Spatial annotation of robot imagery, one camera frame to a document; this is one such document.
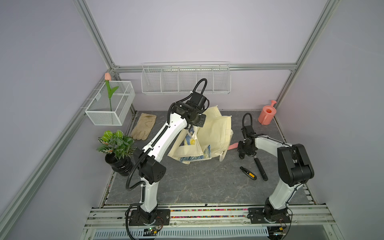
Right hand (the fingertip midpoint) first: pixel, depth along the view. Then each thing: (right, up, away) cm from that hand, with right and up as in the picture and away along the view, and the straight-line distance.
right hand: (241, 149), depth 98 cm
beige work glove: (-69, +15, +12) cm, 72 cm away
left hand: (-28, +18, -18) cm, 38 cm away
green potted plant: (-69, +5, -24) cm, 73 cm away
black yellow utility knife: (+2, -13, -11) cm, 17 cm away
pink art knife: (-6, +2, -1) cm, 6 cm away
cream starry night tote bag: (-19, +6, -2) cm, 20 cm away
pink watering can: (+21, +24, +7) cm, 33 cm away
